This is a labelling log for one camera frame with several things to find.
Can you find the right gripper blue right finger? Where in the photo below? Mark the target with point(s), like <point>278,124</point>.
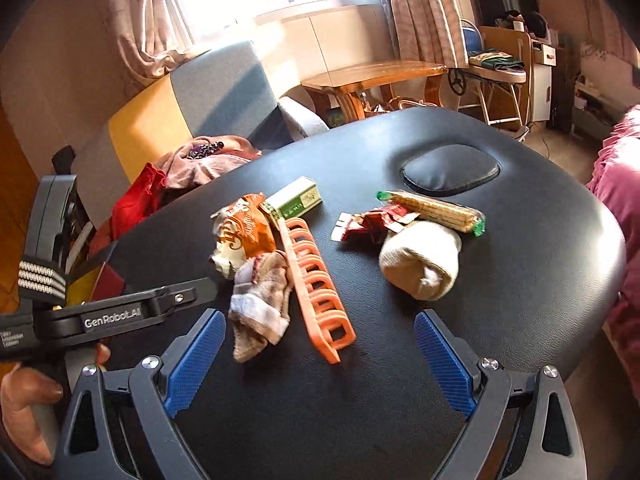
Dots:
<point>545,442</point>

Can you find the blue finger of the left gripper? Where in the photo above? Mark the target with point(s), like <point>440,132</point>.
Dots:
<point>169,299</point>

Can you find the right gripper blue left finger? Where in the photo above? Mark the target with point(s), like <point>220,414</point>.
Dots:
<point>121,424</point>

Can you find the striped beige worn sock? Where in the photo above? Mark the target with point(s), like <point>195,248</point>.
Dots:
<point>258,309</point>

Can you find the orange white muffin bag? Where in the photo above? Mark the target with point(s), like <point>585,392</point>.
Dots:
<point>241,231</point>

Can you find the orange plastic rack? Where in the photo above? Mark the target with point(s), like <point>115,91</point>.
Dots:
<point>324,315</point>

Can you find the person's left hand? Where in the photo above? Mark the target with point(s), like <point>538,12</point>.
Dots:
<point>21,389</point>

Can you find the red cloth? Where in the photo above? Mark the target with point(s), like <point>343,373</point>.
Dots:
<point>143,198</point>

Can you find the pink garment with beads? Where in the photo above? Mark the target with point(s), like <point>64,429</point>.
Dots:
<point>204,159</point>

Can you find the green white small carton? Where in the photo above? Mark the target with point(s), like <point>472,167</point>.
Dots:
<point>292,201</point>

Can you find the red snack wrapper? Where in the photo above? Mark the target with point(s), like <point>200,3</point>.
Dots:
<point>374,225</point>

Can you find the yellow grey sofa chair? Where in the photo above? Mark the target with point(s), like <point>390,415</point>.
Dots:
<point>223,92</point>

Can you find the rolled white sock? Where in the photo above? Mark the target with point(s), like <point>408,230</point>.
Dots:
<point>422,259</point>

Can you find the long biscuit packet green ends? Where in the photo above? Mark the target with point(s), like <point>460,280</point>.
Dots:
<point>456,217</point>

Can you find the wooden side table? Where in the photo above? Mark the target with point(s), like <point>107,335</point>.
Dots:
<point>346,84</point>

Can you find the black oval headrest cushion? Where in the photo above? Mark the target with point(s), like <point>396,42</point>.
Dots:
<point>449,170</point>

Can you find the white desk cabinet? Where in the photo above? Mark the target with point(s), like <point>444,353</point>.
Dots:
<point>534,96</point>

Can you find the beige window curtain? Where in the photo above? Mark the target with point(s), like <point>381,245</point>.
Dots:
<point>429,31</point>

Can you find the white folding chair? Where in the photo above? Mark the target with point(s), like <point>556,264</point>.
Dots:
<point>490,71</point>

